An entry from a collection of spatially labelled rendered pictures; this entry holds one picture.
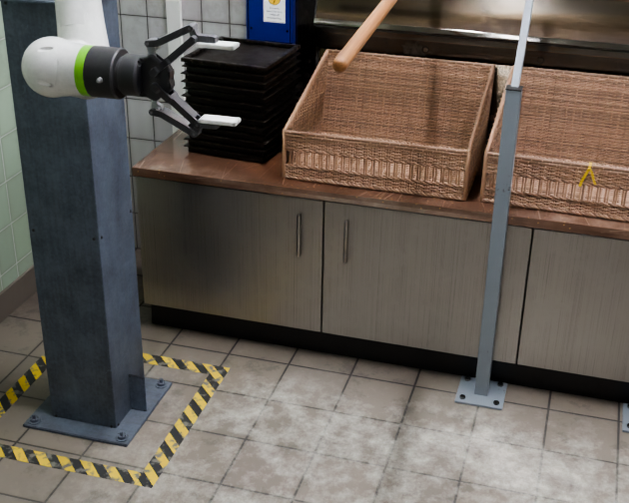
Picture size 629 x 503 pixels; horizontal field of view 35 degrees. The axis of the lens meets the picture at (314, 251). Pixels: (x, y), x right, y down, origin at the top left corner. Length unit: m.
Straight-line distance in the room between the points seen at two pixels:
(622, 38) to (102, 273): 1.68
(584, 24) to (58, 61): 1.81
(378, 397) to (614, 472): 0.70
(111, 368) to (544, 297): 1.23
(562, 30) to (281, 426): 1.46
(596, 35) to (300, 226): 1.06
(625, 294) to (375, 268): 0.71
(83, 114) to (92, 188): 0.19
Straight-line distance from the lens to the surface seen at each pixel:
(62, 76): 1.86
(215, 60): 3.11
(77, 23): 1.99
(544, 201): 2.86
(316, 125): 3.27
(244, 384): 3.06
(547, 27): 3.20
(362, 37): 2.10
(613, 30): 3.20
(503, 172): 2.72
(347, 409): 2.96
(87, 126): 2.49
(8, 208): 3.45
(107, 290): 2.69
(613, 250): 2.85
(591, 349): 3.00
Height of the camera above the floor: 1.72
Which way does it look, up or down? 27 degrees down
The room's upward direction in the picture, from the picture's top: 1 degrees clockwise
